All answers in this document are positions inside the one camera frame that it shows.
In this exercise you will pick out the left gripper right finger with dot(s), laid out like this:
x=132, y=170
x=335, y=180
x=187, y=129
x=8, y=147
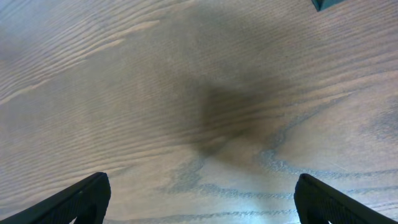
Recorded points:
x=318, y=203

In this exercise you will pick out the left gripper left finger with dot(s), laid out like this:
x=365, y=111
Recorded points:
x=84, y=202

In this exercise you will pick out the black gift box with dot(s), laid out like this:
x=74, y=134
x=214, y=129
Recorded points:
x=324, y=4

